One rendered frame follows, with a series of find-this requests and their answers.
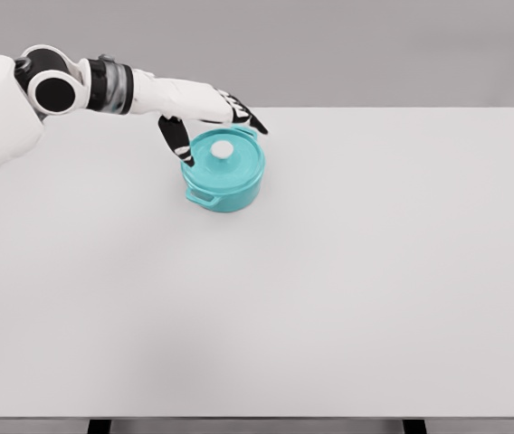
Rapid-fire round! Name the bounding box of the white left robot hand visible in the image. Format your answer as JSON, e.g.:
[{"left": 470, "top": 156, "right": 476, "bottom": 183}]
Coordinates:
[{"left": 156, "top": 78, "right": 270, "bottom": 169}]

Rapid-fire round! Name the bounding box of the teal pot lid white knob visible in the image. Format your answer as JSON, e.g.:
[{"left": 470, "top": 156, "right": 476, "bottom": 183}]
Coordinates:
[{"left": 188, "top": 127, "right": 261, "bottom": 187}]

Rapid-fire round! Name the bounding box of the teal pot with handles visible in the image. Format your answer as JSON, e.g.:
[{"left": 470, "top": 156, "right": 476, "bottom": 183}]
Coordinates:
[{"left": 180, "top": 126, "right": 266, "bottom": 214}]

